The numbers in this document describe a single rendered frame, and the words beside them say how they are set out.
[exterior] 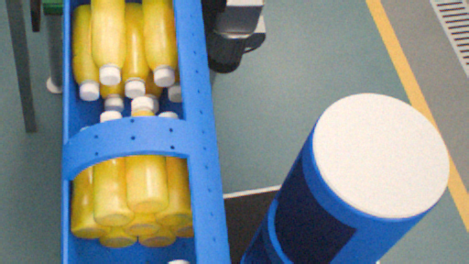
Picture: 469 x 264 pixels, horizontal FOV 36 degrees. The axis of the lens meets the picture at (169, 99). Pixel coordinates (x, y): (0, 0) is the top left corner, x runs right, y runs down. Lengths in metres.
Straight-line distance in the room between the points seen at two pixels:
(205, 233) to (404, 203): 0.47
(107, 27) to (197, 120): 0.29
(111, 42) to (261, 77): 1.46
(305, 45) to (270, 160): 0.55
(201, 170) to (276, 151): 1.44
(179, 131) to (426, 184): 0.54
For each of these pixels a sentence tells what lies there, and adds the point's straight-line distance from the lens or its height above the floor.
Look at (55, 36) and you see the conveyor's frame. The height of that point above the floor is 0.34.
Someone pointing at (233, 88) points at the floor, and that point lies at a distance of 2.74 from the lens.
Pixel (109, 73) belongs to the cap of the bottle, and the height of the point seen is 1.13.
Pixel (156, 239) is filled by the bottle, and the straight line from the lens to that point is 1.37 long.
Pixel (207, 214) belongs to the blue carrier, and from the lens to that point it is 1.18.
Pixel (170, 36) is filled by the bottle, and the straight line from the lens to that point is 1.42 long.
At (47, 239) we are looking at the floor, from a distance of 2.43.
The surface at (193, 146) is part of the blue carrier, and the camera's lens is 1.22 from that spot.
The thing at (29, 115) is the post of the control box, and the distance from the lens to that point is 2.50.
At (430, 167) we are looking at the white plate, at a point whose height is 1.04.
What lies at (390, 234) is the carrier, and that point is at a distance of 1.54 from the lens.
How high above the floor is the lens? 2.28
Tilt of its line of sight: 58 degrees down
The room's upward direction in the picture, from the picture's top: 10 degrees clockwise
